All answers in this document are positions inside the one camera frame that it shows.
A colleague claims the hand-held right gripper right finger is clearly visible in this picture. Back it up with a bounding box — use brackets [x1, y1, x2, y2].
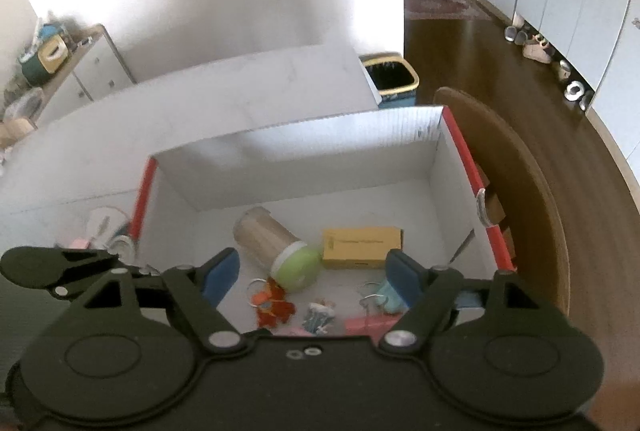
[380, 248, 551, 354]

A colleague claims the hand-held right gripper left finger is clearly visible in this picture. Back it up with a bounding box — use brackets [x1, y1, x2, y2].
[75, 247, 251, 354]

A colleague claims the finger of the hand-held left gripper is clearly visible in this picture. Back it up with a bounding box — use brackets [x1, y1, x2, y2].
[0, 246, 126, 301]

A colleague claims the teal keychain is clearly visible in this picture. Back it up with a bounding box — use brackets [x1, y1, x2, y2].
[357, 280, 403, 313]

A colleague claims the small yellow box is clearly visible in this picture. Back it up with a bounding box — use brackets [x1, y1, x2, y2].
[321, 227, 404, 269]

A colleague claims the pink keychain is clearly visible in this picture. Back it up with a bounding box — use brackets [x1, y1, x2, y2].
[344, 315, 403, 335]

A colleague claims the orange keychain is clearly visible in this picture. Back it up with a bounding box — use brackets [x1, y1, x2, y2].
[248, 277, 296, 327]

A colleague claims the toothpick jar with green lid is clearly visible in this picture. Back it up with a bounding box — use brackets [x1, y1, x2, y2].
[233, 206, 322, 293]

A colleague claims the white teal correction tape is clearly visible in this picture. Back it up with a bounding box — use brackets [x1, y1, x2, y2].
[85, 207, 132, 248]

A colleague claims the small white blue charm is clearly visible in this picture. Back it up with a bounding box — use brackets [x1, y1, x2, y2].
[301, 301, 337, 336]

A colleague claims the red cardboard box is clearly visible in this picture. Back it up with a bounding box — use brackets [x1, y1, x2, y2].
[132, 105, 518, 342]

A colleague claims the wooden chair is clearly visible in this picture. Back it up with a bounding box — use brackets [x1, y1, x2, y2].
[432, 86, 571, 317]

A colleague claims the clear plastic container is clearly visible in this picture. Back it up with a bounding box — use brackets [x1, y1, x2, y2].
[5, 91, 43, 122]

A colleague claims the yellow rimmed trash bin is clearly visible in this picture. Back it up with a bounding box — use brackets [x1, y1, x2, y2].
[359, 52, 420, 109]

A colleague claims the white wooden sideboard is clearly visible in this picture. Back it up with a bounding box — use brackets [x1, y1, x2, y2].
[0, 25, 136, 146]

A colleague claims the yellow tissue box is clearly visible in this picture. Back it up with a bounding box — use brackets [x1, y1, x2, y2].
[37, 36, 68, 62]

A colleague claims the pink white sneaker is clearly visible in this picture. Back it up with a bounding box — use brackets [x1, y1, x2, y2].
[522, 38, 556, 63]

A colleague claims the reddish doorway rug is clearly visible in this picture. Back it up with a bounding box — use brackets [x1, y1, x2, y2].
[404, 0, 493, 19]

